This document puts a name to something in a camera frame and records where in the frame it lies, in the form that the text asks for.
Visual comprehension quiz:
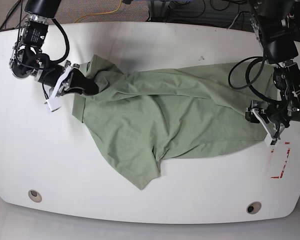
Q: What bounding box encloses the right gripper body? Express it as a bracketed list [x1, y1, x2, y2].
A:
[48, 63, 80, 99]

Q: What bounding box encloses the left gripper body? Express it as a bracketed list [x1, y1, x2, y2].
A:
[247, 100, 290, 139]

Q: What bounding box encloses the green polo t-shirt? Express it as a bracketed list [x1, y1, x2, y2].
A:
[72, 55, 267, 190]

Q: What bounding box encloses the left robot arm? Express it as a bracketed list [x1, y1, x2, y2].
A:
[242, 0, 300, 145]

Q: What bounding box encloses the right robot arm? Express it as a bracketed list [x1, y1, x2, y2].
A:
[9, 0, 99, 100]

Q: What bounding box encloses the red tape rectangle marking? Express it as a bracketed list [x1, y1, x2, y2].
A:
[267, 141, 292, 179]

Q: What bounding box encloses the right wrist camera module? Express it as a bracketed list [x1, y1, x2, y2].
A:
[44, 98, 61, 113]

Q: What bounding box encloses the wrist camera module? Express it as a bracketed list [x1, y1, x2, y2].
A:
[264, 135, 281, 146]
[44, 98, 61, 113]

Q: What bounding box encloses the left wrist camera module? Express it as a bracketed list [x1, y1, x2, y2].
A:
[264, 135, 281, 146]

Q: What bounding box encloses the yellow cable on floor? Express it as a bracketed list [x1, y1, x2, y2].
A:
[74, 0, 123, 24]

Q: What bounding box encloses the right table cable grommet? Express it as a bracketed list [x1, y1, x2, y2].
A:
[246, 201, 262, 215]

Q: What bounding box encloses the table cable grommet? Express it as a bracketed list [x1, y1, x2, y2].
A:
[28, 190, 42, 203]
[246, 201, 262, 215]

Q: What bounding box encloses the left table cable grommet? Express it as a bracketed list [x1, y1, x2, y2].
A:
[28, 190, 42, 203]

